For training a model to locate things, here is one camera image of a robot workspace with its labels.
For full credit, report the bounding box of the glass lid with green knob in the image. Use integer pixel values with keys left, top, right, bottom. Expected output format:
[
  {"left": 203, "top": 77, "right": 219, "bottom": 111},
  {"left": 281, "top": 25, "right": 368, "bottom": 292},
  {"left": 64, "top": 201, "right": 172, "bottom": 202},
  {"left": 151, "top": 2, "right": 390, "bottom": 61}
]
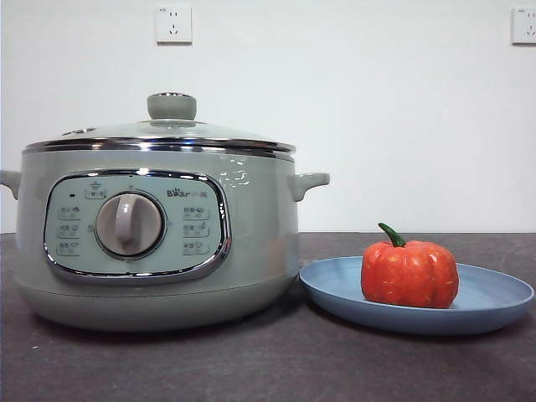
[{"left": 22, "top": 92, "right": 296, "bottom": 157}]

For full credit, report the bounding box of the orange pumpkin with green stem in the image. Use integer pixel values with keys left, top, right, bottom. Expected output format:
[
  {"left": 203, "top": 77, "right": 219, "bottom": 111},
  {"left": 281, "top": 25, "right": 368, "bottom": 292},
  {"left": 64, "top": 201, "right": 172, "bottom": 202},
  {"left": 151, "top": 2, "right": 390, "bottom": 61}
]
[{"left": 361, "top": 222, "right": 461, "bottom": 310}]

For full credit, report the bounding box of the pale green electric steamer pot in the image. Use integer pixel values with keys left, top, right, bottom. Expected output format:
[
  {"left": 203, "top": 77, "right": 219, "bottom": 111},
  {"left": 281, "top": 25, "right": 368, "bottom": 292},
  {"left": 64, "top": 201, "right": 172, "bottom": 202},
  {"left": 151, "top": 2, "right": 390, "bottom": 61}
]
[{"left": 0, "top": 144, "right": 331, "bottom": 333}]

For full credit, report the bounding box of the blue round plate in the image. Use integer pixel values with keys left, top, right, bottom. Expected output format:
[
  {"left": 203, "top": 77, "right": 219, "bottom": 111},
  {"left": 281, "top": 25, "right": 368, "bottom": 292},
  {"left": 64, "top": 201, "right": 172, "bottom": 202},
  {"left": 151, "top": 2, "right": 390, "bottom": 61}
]
[{"left": 298, "top": 255, "right": 536, "bottom": 337}]

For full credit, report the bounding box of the white wall socket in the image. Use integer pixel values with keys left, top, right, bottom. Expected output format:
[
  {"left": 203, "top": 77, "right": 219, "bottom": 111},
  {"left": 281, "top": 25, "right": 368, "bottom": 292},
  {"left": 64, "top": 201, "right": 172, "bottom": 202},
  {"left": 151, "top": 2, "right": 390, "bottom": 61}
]
[
  {"left": 510, "top": 7, "right": 536, "bottom": 46},
  {"left": 155, "top": 5, "right": 193, "bottom": 46}
]

